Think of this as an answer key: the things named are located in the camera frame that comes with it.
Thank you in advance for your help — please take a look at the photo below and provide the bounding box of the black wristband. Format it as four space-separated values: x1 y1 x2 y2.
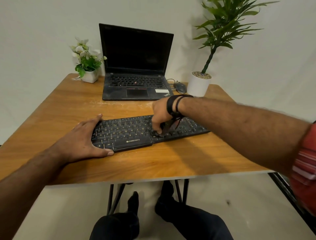
166 94 194 129

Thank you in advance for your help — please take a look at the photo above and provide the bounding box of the black metal table frame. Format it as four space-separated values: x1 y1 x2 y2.
106 179 190 216

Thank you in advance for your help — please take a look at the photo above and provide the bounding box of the person's right leg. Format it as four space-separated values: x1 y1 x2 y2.
154 180 234 240

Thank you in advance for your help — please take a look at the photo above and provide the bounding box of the person's left leg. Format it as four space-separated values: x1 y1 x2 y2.
89 191 140 240

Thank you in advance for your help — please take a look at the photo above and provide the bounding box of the black laptop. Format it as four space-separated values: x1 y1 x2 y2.
98 23 174 101

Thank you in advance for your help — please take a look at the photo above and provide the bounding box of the person's right hand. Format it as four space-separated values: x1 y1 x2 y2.
151 97 184 135

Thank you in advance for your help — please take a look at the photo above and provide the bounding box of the person's leg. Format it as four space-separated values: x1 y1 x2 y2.
154 180 234 240
89 191 140 240

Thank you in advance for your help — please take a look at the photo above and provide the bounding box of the person's left hand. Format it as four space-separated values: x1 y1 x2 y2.
48 113 115 164

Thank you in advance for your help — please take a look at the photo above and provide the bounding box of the black keyboard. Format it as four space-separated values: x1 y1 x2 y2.
91 114 211 153

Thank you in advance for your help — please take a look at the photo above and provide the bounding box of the small black brush tool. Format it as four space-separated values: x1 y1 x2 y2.
157 118 182 138

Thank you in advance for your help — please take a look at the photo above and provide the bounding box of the black computer mouse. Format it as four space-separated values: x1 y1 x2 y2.
173 82 187 94

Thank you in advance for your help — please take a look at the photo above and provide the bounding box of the person's right forearm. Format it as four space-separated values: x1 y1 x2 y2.
177 97 313 177

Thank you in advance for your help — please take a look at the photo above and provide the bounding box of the small white flower pot plant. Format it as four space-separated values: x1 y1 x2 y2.
70 37 108 84

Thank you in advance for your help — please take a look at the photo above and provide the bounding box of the black window frame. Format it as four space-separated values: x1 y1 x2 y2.
268 172 316 235

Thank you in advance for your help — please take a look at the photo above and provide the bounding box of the person's left forearm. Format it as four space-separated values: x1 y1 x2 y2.
0 149 65 240

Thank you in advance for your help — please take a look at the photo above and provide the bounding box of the red right sleeve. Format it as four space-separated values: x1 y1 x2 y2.
289 121 316 217

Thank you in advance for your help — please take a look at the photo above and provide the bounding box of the tall green plant white pot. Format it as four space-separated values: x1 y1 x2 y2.
186 0 281 97

